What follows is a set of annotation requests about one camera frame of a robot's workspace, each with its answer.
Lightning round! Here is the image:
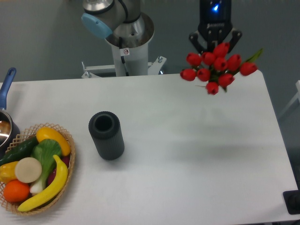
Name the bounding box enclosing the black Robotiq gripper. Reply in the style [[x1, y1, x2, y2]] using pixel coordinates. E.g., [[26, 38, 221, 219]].
[[188, 0, 242, 54]]

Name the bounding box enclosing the red tulip bouquet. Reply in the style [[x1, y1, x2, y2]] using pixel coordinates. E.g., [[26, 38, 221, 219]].
[[180, 43, 263, 95]]

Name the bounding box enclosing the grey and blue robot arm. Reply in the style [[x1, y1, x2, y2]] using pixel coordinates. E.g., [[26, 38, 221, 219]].
[[82, 0, 242, 54]]

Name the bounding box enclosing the dark grey ribbed vase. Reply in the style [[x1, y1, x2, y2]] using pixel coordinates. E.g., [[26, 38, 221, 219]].
[[88, 111, 125, 160]]

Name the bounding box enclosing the black device at table edge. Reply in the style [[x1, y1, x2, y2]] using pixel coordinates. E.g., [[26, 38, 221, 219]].
[[283, 190, 300, 215]]

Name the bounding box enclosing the dark red vegetable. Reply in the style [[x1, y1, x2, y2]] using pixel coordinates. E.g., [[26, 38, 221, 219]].
[[47, 156, 70, 186]]

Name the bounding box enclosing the yellow squash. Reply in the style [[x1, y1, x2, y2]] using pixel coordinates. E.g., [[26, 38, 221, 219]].
[[36, 127, 71, 157]]

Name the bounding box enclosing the green bok choy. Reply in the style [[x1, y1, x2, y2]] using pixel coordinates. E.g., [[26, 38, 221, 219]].
[[30, 139, 62, 195]]

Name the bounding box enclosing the woven wicker basket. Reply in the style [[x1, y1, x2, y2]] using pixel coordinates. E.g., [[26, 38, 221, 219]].
[[0, 123, 75, 216]]

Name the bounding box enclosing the yellow banana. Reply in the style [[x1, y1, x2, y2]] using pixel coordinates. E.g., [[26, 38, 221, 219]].
[[17, 155, 68, 212]]

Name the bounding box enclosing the dark green cucumber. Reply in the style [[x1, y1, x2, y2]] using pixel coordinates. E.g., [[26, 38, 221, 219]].
[[0, 136, 38, 165]]

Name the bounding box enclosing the beige round disc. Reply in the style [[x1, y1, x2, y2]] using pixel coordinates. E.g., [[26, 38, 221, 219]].
[[15, 157, 42, 183]]

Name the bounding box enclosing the yellow bell pepper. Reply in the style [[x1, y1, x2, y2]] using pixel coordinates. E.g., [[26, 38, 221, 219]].
[[0, 161, 18, 183]]

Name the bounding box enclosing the orange fruit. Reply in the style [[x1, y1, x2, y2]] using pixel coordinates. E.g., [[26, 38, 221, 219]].
[[3, 180, 30, 203]]

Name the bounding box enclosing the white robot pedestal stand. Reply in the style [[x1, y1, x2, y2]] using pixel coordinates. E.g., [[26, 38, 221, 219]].
[[81, 43, 167, 79]]

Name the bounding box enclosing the blue handled saucepan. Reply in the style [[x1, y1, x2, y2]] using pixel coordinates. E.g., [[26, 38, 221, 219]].
[[0, 67, 20, 158]]

